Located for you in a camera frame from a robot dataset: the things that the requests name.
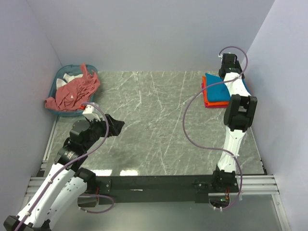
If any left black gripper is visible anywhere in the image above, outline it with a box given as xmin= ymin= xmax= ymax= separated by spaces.
xmin=84 ymin=113 xmax=124 ymax=150

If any teal blue t shirt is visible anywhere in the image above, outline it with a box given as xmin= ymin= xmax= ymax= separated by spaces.
xmin=205 ymin=72 xmax=252 ymax=103

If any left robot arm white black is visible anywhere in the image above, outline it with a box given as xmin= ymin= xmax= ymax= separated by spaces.
xmin=4 ymin=113 xmax=125 ymax=231

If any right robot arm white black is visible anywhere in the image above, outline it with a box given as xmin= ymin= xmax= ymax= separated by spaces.
xmin=211 ymin=53 xmax=257 ymax=192

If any folded orange t shirt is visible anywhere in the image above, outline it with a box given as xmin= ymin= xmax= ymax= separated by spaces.
xmin=202 ymin=75 xmax=231 ymax=108

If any salmon pink t shirt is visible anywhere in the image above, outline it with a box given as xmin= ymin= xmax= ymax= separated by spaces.
xmin=44 ymin=63 xmax=101 ymax=112

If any teal plastic basket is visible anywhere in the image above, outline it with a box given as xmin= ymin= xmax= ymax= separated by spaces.
xmin=48 ymin=63 xmax=98 ymax=117

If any white garment in basket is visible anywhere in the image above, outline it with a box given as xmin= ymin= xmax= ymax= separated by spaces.
xmin=56 ymin=74 xmax=83 ymax=89

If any black base beam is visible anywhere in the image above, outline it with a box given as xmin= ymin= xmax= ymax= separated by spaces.
xmin=96 ymin=175 xmax=238 ymax=204

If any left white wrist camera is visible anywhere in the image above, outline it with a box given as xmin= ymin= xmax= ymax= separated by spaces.
xmin=80 ymin=102 xmax=101 ymax=122

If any aluminium frame rail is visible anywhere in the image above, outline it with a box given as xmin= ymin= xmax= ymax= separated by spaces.
xmin=209 ymin=175 xmax=280 ymax=196

